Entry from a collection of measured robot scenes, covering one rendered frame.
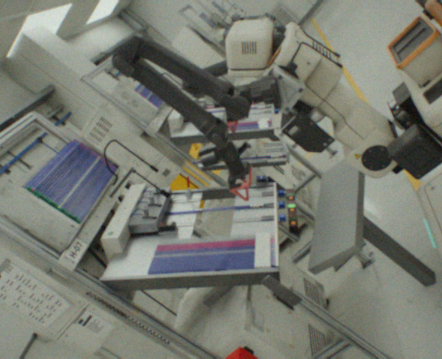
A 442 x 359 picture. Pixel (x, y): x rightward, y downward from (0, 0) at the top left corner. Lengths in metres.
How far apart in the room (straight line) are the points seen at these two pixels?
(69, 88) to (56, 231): 3.53
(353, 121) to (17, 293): 1.48
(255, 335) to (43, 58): 4.13
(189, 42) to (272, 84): 5.19
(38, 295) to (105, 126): 1.48
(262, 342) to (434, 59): 1.23
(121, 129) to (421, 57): 2.10
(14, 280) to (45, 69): 3.64
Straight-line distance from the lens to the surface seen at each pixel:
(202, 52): 6.46
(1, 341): 3.27
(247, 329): 1.87
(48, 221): 1.87
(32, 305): 2.03
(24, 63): 5.42
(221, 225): 3.29
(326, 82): 1.51
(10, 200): 1.89
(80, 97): 5.25
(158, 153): 3.08
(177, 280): 1.72
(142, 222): 2.00
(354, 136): 1.56
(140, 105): 3.09
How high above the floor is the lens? 1.45
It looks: 13 degrees down
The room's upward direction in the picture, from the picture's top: 53 degrees counter-clockwise
